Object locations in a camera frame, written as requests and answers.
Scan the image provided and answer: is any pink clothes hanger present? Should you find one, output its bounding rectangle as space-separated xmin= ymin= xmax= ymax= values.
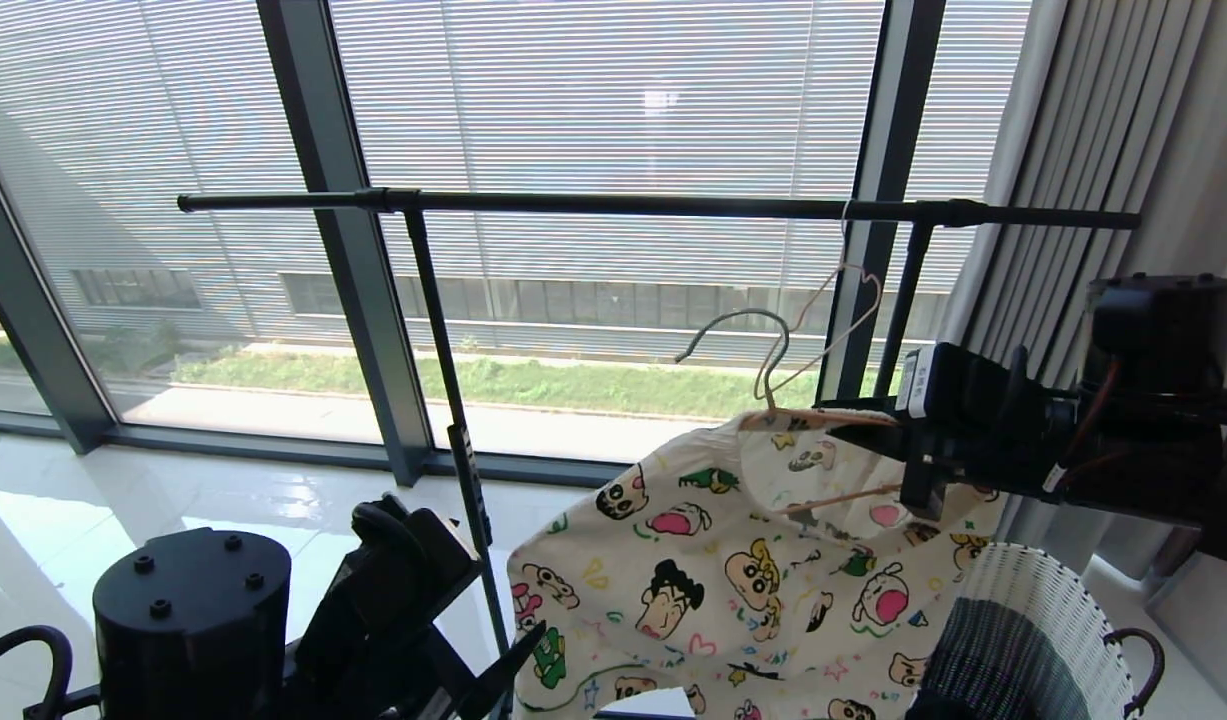
xmin=756 ymin=200 xmax=885 ymax=409
xmin=675 ymin=307 xmax=909 ymax=519

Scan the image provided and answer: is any white laundry basket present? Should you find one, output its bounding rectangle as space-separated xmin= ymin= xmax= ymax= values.
xmin=908 ymin=543 xmax=1167 ymax=720

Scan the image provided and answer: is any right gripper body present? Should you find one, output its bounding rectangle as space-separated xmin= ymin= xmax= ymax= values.
xmin=901 ymin=420 xmax=1086 ymax=521

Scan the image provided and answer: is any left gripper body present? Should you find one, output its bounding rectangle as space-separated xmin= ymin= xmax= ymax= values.
xmin=368 ymin=630 xmax=479 ymax=720

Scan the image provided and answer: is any window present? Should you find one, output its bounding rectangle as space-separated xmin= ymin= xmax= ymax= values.
xmin=0 ymin=0 xmax=1034 ymax=493

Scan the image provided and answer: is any beige curtain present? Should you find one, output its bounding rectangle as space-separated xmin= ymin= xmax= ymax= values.
xmin=938 ymin=0 xmax=1227 ymax=606

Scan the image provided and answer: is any cream printed garment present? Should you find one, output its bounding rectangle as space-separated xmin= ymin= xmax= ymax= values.
xmin=508 ymin=405 xmax=1007 ymax=720

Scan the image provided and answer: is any black cable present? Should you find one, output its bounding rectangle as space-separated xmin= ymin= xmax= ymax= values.
xmin=0 ymin=625 xmax=75 ymax=720
xmin=351 ymin=498 xmax=430 ymax=583

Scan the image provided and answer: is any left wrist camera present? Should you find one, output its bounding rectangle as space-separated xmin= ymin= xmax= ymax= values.
xmin=293 ymin=505 xmax=483 ymax=661

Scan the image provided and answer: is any black clothes rack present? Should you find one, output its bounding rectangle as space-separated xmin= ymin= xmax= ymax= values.
xmin=178 ymin=188 xmax=1142 ymax=720

